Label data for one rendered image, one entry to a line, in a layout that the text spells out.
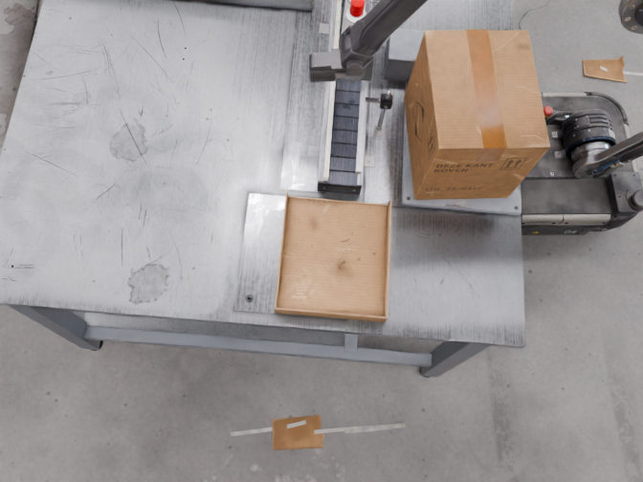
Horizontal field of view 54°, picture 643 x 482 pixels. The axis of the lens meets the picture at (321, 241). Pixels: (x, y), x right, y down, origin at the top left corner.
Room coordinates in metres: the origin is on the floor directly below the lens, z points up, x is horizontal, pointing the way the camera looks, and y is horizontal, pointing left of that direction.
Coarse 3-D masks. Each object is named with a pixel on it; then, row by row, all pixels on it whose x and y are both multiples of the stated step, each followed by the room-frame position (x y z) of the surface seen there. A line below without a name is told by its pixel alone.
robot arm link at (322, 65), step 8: (312, 56) 0.85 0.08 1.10; (320, 56) 0.85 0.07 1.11; (328, 56) 0.85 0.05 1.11; (336, 56) 0.86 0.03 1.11; (312, 64) 0.83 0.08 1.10; (320, 64) 0.83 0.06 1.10; (328, 64) 0.84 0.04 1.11; (336, 64) 0.84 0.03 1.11; (352, 64) 0.81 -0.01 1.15; (360, 64) 0.82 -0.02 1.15; (312, 72) 0.83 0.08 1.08; (320, 72) 0.83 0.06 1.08; (328, 72) 0.83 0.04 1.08; (352, 72) 0.81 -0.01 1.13; (360, 72) 0.81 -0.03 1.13; (312, 80) 0.82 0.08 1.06; (320, 80) 0.82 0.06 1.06; (328, 80) 0.83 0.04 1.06
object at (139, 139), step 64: (64, 0) 1.11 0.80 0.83; (128, 0) 1.14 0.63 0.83; (192, 0) 1.17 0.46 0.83; (320, 0) 1.24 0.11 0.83; (448, 0) 1.31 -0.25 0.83; (64, 64) 0.91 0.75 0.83; (128, 64) 0.94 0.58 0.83; (192, 64) 0.97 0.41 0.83; (256, 64) 1.00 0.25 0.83; (64, 128) 0.72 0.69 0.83; (128, 128) 0.75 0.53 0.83; (192, 128) 0.78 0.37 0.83; (256, 128) 0.80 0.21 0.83; (320, 128) 0.83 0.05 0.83; (384, 128) 0.86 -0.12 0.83; (0, 192) 0.52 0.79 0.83; (64, 192) 0.55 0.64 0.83; (128, 192) 0.57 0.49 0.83; (192, 192) 0.60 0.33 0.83; (256, 192) 0.63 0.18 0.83; (320, 192) 0.65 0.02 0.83; (384, 192) 0.68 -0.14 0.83; (0, 256) 0.36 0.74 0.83; (64, 256) 0.39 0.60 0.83; (128, 256) 0.41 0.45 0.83; (192, 256) 0.43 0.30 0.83; (256, 256) 0.46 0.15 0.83; (448, 256) 0.53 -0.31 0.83; (512, 256) 0.56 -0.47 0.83; (256, 320) 0.30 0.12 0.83; (320, 320) 0.33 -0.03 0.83; (448, 320) 0.37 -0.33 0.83; (512, 320) 0.40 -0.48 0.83
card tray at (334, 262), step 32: (288, 224) 0.55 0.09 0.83; (320, 224) 0.57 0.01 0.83; (352, 224) 0.58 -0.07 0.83; (384, 224) 0.59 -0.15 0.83; (288, 256) 0.47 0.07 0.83; (320, 256) 0.48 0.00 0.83; (352, 256) 0.50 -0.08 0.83; (384, 256) 0.51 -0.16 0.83; (288, 288) 0.39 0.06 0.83; (320, 288) 0.40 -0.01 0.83; (352, 288) 0.42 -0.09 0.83; (384, 288) 0.43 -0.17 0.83; (384, 320) 0.35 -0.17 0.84
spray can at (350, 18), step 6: (354, 0) 1.04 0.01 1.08; (360, 0) 1.04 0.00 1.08; (354, 6) 1.02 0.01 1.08; (360, 6) 1.02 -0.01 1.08; (348, 12) 1.03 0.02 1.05; (354, 12) 1.02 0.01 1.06; (360, 12) 1.02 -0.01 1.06; (348, 18) 1.02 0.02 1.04; (354, 18) 1.02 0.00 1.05; (360, 18) 1.02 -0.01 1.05; (348, 24) 1.01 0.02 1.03
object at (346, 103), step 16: (336, 80) 0.95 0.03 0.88; (336, 96) 0.91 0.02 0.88; (352, 96) 0.91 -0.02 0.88; (336, 112) 0.86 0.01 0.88; (352, 112) 0.87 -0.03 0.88; (336, 128) 0.81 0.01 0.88; (352, 128) 0.82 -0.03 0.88; (336, 144) 0.77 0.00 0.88; (352, 144) 0.77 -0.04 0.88; (336, 160) 0.72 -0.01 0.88; (352, 160) 0.73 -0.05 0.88; (336, 176) 0.68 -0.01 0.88; (352, 176) 0.69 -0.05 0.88
